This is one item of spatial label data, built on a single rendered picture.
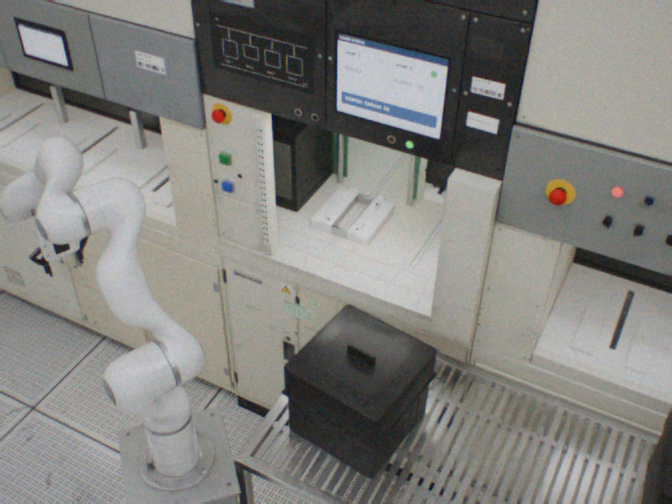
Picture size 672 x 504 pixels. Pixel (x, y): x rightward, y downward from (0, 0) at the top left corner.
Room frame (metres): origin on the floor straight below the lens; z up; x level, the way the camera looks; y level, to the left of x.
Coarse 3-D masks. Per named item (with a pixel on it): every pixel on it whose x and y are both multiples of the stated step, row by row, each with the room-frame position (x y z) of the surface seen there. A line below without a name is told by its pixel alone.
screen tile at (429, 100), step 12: (396, 60) 1.66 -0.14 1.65; (396, 72) 1.66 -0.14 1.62; (408, 72) 1.65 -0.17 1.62; (420, 72) 1.64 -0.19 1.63; (432, 84) 1.62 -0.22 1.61; (396, 96) 1.66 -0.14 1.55; (408, 96) 1.65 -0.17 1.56; (420, 96) 1.63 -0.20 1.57; (432, 96) 1.62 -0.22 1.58; (432, 108) 1.62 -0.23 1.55
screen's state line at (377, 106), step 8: (344, 96) 1.72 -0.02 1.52; (352, 96) 1.71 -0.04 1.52; (360, 96) 1.70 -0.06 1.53; (352, 104) 1.71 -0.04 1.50; (360, 104) 1.70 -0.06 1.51; (368, 104) 1.69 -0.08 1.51; (376, 104) 1.68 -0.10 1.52; (384, 104) 1.67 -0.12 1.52; (392, 104) 1.67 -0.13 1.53; (376, 112) 1.68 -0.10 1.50; (384, 112) 1.67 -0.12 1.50; (392, 112) 1.66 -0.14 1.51; (400, 112) 1.65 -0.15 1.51; (408, 112) 1.65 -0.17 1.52; (416, 112) 1.64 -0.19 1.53; (408, 120) 1.64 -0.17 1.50; (416, 120) 1.63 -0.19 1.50; (424, 120) 1.63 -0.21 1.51; (432, 120) 1.62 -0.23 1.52
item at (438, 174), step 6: (432, 162) 2.15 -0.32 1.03; (432, 168) 2.15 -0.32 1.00; (438, 168) 2.14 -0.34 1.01; (444, 168) 2.13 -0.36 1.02; (450, 168) 2.12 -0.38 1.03; (426, 174) 2.16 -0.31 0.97; (432, 174) 2.15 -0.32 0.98; (438, 174) 2.14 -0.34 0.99; (444, 174) 2.13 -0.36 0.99; (450, 174) 2.12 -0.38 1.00; (426, 180) 2.16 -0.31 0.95; (432, 180) 2.15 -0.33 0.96; (438, 180) 2.14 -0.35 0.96; (444, 180) 2.13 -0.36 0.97; (438, 186) 2.14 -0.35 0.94; (444, 186) 2.13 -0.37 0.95; (438, 192) 2.14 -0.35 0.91
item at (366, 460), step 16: (288, 400) 1.27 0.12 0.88; (416, 400) 1.27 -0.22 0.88; (288, 416) 1.27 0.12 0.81; (304, 416) 1.23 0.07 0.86; (416, 416) 1.28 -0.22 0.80; (304, 432) 1.24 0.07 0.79; (320, 432) 1.21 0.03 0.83; (336, 432) 1.18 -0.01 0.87; (400, 432) 1.22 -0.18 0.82; (336, 448) 1.18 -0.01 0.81; (352, 448) 1.15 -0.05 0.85; (368, 448) 1.12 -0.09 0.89; (384, 448) 1.15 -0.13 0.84; (352, 464) 1.15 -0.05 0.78; (368, 464) 1.12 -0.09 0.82; (384, 464) 1.16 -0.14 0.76
